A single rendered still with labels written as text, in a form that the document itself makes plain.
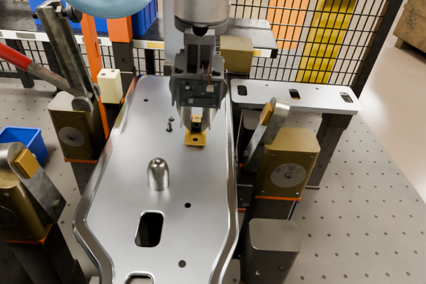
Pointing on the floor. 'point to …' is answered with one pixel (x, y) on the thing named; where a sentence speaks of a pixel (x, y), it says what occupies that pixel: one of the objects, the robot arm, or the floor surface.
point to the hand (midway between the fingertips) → (196, 122)
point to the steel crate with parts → (413, 20)
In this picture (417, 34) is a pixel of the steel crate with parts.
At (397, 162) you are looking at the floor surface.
